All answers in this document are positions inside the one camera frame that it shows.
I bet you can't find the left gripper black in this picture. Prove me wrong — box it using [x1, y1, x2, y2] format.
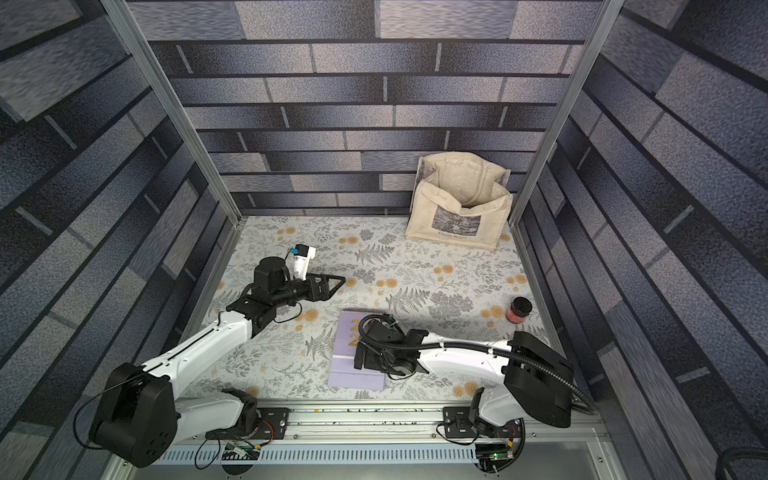
[272, 270, 347, 310]

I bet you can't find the purple 2026 calendar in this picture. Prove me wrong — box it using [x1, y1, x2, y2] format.
[327, 310, 386, 391]

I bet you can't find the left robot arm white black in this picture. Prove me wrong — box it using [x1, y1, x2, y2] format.
[79, 256, 346, 468]

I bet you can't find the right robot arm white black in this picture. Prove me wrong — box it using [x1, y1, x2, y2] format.
[354, 314, 576, 432]

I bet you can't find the floral patterned table mat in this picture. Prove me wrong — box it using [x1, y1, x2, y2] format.
[186, 217, 551, 401]

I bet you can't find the red jar black lid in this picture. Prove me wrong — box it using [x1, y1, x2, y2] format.
[505, 296, 533, 324]

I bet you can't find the right green circuit board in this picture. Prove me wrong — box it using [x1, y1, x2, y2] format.
[475, 443, 515, 463]

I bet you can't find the green circuit board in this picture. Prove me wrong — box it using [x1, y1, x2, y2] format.
[221, 442, 263, 462]
[475, 443, 515, 463]

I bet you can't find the cream canvas tote bag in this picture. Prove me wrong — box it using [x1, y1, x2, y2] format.
[405, 152, 513, 251]

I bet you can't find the left green circuit board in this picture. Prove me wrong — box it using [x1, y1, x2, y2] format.
[221, 442, 263, 462]

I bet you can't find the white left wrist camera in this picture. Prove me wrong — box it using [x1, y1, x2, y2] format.
[290, 244, 316, 281]

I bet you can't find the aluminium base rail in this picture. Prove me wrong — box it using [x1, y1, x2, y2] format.
[103, 400, 625, 479]

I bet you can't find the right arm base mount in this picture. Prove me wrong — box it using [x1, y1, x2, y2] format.
[436, 406, 524, 444]

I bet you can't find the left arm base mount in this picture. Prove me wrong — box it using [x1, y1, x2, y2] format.
[205, 408, 290, 442]

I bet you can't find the black corrugated cable conduit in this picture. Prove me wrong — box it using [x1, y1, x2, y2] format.
[356, 313, 598, 415]

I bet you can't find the left aluminium frame post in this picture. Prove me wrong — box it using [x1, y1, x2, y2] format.
[98, 0, 243, 223]

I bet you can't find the aluminium frame post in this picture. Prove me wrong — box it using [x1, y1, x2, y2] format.
[98, 0, 243, 223]
[508, 0, 626, 226]

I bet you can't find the right aluminium frame post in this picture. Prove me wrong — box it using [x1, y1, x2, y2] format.
[508, 0, 626, 226]

